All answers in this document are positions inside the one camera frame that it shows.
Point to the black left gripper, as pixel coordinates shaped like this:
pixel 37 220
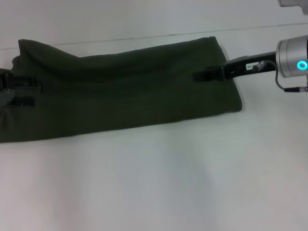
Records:
pixel 6 84

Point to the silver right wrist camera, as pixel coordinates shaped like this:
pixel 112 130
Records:
pixel 293 3

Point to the dark green FREE t-shirt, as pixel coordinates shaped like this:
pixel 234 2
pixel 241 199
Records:
pixel 120 91

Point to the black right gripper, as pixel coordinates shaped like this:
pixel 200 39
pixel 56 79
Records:
pixel 250 66

